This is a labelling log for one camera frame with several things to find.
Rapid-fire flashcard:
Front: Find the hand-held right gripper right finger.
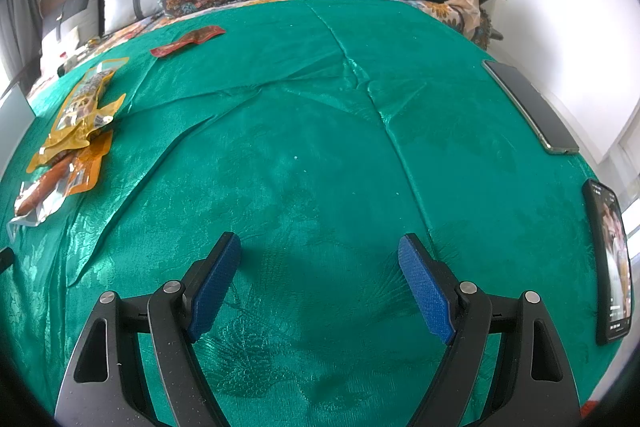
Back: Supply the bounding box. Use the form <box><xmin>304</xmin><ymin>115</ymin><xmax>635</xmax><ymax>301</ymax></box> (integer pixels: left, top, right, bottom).
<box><xmin>397</xmin><ymin>233</ymin><xmax>582</xmax><ymax>427</ymax></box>

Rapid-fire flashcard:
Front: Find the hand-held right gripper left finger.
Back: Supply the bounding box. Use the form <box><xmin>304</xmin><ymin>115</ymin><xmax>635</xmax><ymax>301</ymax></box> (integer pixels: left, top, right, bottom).
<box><xmin>54</xmin><ymin>231</ymin><xmax>242</xmax><ymax>427</ymax></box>

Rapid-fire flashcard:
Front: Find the orange sausage packet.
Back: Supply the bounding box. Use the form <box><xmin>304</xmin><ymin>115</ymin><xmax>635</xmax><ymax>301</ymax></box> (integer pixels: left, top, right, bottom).
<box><xmin>9</xmin><ymin>130</ymin><xmax>115</xmax><ymax>228</ymax></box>

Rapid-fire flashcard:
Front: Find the plain yellow snack packet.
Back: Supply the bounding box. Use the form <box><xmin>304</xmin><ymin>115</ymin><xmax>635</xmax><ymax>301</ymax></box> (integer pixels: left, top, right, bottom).
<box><xmin>26</xmin><ymin>94</ymin><xmax>127</xmax><ymax>172</ymax></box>

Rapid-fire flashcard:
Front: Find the white panel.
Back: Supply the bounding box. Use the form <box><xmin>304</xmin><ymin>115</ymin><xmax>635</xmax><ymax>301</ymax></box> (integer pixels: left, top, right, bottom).
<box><xmin>0</xmin><ymin>82</ymin><xmax>37</xmax><ymax>175</ymax></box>

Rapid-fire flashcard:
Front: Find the black smartphone with lit screen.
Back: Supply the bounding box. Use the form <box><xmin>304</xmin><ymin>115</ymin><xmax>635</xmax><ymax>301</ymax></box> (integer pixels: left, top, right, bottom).
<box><xmin>581</xmin><ymin>179</ymin><xmax>632</xmax><ymax>346</ymax></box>

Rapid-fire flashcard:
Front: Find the green bed blanket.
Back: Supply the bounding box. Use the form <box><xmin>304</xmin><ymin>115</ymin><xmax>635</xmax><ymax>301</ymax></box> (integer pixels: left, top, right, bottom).
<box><xmin>0</xmin><ymin>0</ymin><xmax>608</xmax><ymax>427</ymax></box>

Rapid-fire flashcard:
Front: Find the grey smartphone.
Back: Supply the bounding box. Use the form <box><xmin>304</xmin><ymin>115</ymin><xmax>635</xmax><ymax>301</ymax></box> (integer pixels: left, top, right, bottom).
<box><xmin>482</xmin><ymin>60</ymin><xmax>581</xmax><ymax>156</ymax></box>

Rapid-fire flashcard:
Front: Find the grey curtain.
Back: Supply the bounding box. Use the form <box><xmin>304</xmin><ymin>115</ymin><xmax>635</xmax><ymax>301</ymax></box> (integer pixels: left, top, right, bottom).
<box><xmin>0</xmin><ymin>0</ymin><xmax>43</xmax><ymax>78</ymax></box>

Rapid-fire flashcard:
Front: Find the red snack packet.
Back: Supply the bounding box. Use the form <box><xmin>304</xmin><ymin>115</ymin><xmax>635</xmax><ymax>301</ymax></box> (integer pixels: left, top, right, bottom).
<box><xmin>150</xmin><ymin>25</ymin><xmax>226</xmax><ymax>58</ymax></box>

